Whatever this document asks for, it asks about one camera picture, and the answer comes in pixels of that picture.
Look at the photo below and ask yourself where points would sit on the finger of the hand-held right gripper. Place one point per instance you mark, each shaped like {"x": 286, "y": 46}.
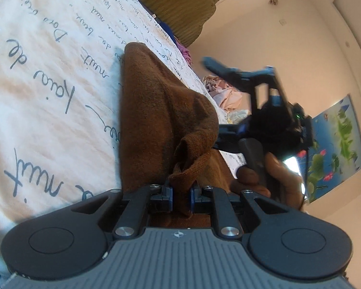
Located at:
{"x": 231, "y": 137}
{"x": 234, "y": 76}

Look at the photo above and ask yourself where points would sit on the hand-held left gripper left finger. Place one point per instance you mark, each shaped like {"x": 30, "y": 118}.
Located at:
{"x": 169, "y": 199}

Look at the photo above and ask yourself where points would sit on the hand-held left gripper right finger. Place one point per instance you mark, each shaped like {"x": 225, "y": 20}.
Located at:
{"x": 192, "y": 199}

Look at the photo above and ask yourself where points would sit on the brown knit garment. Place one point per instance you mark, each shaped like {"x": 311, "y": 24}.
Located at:
{"x": 156, "y": 111}

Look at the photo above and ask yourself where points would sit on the pile of pale clothes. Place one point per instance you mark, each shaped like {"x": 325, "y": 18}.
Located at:
{"x": 225, "y": 99}

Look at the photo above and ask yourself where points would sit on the person's right hand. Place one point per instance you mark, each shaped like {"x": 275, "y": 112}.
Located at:
{"x": 282, "y": 186}

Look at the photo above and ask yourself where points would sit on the purple cloth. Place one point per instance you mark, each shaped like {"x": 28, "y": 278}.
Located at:
{"x": 185, "y": 52}

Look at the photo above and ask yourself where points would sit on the dark blue cloth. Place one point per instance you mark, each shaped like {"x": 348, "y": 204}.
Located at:
{"x": 176, "y": 40}

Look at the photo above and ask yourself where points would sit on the olive ribbed pillow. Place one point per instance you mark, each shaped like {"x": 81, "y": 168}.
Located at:
{"x": 180, "y": 3}

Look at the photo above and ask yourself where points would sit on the white script-printed blanket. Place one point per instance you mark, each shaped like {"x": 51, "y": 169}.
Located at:
{"x": 48, "y": 81}

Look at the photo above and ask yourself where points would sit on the lotus pond wall poster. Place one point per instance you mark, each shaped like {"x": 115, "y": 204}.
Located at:
{"x": 340, "y": 144}

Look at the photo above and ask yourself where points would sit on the white wall plate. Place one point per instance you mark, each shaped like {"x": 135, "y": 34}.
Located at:
{"x": 282, "y": 22}

